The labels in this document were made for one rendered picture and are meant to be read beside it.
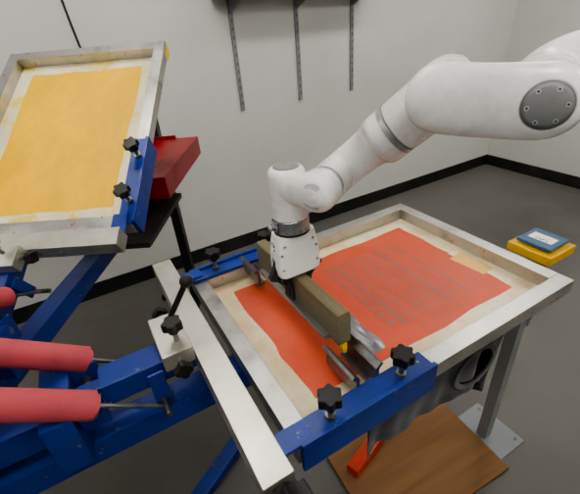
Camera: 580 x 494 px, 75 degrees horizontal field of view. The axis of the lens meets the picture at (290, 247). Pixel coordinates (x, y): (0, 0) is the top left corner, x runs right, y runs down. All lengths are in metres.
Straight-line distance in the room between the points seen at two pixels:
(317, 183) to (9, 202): 1.01
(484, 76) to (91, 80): 1.38
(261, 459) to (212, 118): 2.42
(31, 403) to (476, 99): 0.74
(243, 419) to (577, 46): 0.69
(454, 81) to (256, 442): 0.56
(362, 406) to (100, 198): 0.93
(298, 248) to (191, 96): 2.07
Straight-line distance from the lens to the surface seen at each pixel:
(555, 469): 2.00
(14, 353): 0.82
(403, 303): 1.00
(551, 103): 0.51
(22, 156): 1.51
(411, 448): 1.85
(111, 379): 0.81
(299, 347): 0.87
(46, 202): 1.34
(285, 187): 0.70
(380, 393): 0.74
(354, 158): 0.74
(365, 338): 0.88
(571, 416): 2.20
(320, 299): 0.76
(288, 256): 0.77
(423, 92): 0.52
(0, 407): 0.73
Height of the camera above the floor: 1.58
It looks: 31 degrees down
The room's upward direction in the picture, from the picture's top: 5 degrees counter-clockwise
